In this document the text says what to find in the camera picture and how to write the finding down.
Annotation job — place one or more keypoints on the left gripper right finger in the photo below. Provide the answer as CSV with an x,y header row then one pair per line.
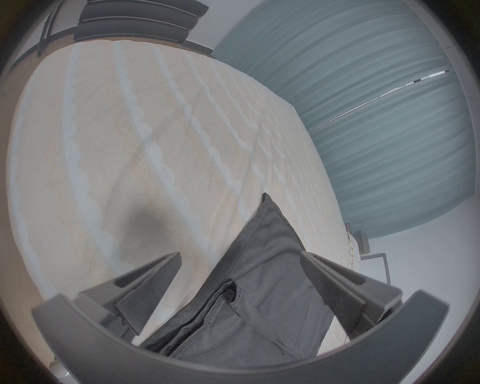
x,y
348,288

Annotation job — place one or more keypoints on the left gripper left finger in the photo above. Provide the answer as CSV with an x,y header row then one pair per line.
x,y
146,288

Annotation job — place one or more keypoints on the black T-shirt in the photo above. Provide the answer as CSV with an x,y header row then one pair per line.
x,y
255,300

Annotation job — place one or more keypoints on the bed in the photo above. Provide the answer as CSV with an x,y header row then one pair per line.
x,y
150,150

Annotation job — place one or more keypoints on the white printed pillow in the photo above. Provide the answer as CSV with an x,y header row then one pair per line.
x,y
353,251

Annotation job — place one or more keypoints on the grey bedside table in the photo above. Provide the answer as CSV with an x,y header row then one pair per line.
x,y
362,240

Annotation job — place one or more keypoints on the black chest of drawers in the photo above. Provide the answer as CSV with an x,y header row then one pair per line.
x,y
142,22

